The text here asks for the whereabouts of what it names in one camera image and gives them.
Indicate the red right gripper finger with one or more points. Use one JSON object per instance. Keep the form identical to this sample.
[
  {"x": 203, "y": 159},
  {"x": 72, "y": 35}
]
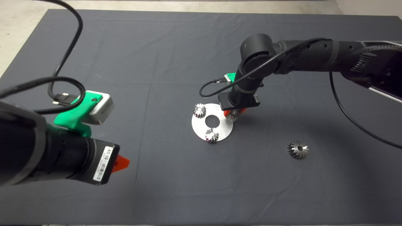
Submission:
[
  {"x": 241, "y": 111},
  {"x": 227, "y": 113}
]

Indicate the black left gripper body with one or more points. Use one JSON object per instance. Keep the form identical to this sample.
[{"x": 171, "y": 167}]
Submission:
[{"x": 100, "y": 161}]

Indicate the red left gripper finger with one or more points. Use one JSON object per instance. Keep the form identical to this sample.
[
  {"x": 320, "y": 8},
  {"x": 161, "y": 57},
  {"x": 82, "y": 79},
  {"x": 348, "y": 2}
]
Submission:
[{"x": 122, "y": 164}]

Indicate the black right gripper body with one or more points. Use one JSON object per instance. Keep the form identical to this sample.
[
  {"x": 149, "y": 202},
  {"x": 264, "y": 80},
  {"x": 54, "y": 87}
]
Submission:
[{"x": 240, "y": 104}]

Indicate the small steel gear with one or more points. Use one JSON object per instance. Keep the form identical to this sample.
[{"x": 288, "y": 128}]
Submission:
[
  {"x": 233, "y": 116},
  {"x": 199, "y": 110},
  {"x": 212, "y": 135}
]

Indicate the larger steel gear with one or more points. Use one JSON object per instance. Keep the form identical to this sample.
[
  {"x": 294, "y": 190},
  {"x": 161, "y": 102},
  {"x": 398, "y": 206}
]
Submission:
[{"x": 293, "y": 150}]

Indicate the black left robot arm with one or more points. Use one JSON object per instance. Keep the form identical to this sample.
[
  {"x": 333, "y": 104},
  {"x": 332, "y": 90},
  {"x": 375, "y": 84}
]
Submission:
[{"x": 31, "y": 147}]

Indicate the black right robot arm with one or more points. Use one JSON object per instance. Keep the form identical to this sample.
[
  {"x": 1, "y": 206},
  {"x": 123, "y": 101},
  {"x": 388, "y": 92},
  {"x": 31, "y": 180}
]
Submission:
[{"x": 314, "y": 55}]

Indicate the round metal plate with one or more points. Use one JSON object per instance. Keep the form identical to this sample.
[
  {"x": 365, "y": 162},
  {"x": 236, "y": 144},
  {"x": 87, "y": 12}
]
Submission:
[{"x": 200, "y": 125}]

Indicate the dark table cloth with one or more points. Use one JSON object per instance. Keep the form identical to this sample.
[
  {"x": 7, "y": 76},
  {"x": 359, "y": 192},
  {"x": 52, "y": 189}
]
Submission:
[{"x": 188, "y": 47}]

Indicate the silver right camera box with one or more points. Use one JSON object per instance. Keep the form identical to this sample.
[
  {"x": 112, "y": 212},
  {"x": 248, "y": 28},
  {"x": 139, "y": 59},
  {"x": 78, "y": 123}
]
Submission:
[{"x": 228, "y": 81}]

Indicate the silver camera box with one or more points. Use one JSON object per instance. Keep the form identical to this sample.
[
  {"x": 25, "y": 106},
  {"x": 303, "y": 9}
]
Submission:
[
  {"x": 102, "y": 110},
  {"x": 228, "y": 81}
]

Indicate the green right camera mount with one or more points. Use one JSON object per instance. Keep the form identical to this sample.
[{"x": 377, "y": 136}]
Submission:
[{"x": 231, "y": 75}]

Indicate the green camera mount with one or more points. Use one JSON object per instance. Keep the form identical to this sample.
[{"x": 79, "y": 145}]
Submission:
[
  {"x": 231, "y": 75},
  {"x": 70, "y": 117}
]

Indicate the silver left camera box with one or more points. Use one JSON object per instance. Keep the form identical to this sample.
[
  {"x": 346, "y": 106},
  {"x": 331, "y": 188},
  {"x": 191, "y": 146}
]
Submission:
[{"x": 102, "y": 110}]

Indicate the green left camera mount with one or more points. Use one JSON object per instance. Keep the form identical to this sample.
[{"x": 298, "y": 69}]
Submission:
[{"x": 70, "y": 117}]

